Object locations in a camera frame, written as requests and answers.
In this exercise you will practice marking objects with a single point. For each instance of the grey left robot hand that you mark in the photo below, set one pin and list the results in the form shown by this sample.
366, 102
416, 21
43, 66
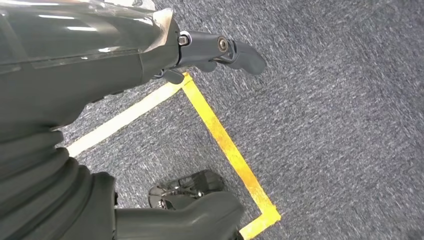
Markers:
66, 59

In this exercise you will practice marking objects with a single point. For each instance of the yellow floor tape square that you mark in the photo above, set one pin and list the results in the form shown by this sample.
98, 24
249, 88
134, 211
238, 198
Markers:
215, 126

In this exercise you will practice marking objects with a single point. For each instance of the black robot foot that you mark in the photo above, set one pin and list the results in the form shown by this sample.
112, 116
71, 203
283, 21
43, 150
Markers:
185, 190

